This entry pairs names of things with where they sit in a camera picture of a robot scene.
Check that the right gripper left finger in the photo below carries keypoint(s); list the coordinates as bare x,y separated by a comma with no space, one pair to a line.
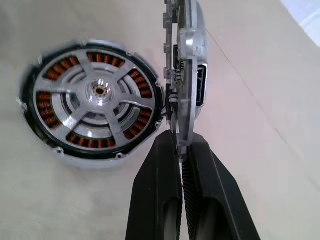
155,190

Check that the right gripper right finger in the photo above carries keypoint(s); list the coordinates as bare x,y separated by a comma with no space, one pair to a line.
215,200

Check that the silver spoked rotor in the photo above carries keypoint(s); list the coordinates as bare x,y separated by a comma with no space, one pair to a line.
98,91

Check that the motor housing with copper coils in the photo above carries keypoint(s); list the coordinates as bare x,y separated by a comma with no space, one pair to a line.
45,105

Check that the silver round motor lid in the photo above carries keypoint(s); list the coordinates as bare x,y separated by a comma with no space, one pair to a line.
192,50

